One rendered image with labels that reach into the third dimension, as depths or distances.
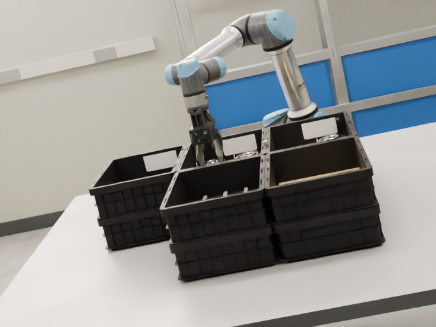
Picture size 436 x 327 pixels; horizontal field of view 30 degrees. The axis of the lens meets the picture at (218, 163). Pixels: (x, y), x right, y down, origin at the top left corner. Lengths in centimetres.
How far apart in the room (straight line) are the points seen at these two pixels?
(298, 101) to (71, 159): 300
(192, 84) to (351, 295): 93
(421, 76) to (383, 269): 270
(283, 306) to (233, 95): 276
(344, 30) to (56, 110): 204
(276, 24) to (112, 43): 279
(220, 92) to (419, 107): 114
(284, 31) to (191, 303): 117
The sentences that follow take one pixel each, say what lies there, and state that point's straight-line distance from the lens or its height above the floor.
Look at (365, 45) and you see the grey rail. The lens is 469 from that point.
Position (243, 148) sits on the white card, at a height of 87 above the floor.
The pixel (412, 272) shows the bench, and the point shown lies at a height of 70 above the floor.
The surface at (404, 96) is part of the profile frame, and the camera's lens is 474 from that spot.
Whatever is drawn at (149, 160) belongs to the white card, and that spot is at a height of 90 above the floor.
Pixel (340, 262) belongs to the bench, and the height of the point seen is 70.
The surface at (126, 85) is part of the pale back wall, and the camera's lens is 564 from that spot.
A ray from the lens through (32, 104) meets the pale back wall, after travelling 580.
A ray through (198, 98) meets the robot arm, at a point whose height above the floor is 115.
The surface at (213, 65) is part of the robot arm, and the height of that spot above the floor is 123.
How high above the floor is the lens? 155
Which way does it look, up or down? 14 degrees down
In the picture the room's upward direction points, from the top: 13 degrees counter-clockwise
